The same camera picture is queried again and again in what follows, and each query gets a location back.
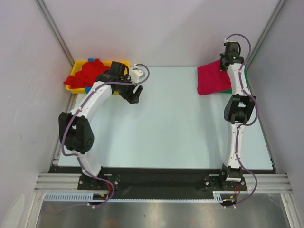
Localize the corner aluminium post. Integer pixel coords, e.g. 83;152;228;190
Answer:
245;0;287;69
35;0;75;66

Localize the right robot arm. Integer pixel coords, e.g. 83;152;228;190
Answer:
219;41;256;190

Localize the blue t shirt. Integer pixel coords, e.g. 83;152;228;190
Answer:
85;58;100;94

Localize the slotted cable duct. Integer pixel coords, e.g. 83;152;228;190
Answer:
44;192;224;203

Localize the aluminium frame rail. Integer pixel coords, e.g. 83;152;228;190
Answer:
34;173;292;193

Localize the magenta t shirt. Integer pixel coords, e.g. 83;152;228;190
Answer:
197;60;232;95

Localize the yellow plastic bin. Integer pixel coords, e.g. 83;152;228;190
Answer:
66;60;130;95

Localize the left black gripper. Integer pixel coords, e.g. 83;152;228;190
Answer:
115;75;143;105

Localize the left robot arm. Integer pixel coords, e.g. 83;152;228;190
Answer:
58;61;150;190

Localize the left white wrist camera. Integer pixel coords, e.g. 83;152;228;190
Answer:
130;64;145;83

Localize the red t shirt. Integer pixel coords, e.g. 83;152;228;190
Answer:
63;59;112;89

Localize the green t shirt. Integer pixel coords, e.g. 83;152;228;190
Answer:
220;69;249;94

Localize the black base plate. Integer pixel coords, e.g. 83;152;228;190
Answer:
47;166;278;200

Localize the right corner aluminium post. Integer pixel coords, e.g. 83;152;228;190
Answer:
245;0;287;69

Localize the left corner aluminium post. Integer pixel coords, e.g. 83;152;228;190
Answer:
35;0;75;66

